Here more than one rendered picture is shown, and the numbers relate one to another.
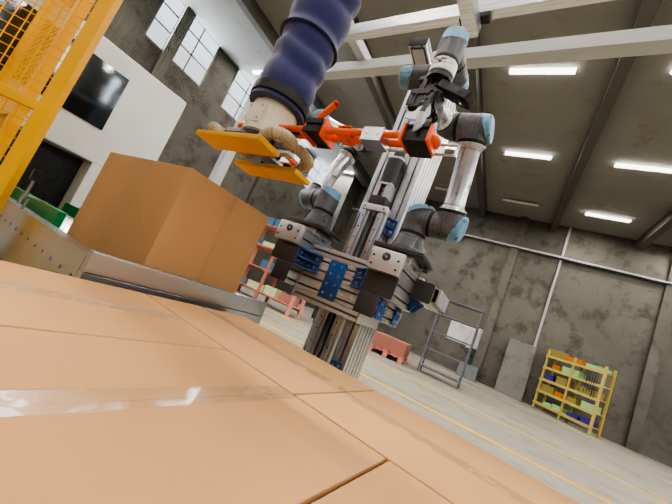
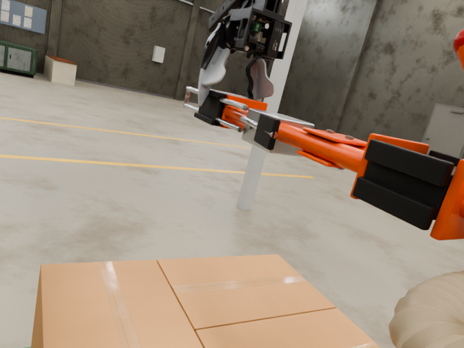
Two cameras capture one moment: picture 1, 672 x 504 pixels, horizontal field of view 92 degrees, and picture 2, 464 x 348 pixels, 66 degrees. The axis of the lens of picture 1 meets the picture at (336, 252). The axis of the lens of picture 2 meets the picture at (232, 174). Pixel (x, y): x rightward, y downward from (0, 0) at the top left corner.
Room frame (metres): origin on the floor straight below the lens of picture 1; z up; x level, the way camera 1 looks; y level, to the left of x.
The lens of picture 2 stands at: (1.36, 0.17, 1.26)
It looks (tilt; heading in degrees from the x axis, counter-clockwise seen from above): 14 degrees down; 203
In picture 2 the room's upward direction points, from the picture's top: 14 degrees clockwise
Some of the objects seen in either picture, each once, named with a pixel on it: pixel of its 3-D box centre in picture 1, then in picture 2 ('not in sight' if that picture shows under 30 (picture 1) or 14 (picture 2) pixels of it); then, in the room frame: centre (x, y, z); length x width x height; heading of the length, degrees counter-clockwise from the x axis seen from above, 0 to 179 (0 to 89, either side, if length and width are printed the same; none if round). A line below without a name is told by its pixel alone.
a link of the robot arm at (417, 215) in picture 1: (419, 220); not in sight; (1.42, -0.29, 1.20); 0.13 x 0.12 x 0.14; 58
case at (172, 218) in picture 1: (169, 227); not in sight; (1.36, 0.68, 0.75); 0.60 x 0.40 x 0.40; 57
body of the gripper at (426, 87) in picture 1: (429, 96); (257, 15); (0.84, -0.08, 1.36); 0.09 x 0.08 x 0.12; 55
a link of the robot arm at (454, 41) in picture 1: (450, 50); not in sight; (0.84, -0.08, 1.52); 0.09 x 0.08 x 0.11; 148
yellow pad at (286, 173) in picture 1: (272, 168); not in sight; (1.24, 0.36, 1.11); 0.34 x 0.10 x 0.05; 57
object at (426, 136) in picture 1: (418, 139); (232, 110); (0.82, -0.09, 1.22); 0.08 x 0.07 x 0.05; 57
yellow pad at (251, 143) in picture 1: (237, 138); not in sight; (1.08, 0.46, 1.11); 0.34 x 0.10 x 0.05; 57
